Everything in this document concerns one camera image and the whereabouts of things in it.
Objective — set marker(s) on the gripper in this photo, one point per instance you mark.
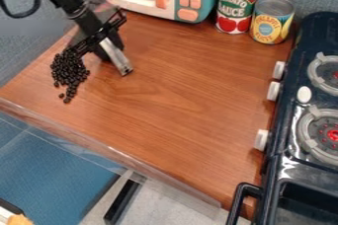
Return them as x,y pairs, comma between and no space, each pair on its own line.
94,30

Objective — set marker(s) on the pile of black bits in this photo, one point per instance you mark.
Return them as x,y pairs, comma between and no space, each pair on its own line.
69,71

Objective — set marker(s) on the red can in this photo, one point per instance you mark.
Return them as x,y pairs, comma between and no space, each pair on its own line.
235,5

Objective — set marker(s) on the yellow can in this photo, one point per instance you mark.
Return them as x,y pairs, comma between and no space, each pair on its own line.
270,21

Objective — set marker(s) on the toy stove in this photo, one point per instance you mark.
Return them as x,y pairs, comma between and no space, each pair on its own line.
303,136

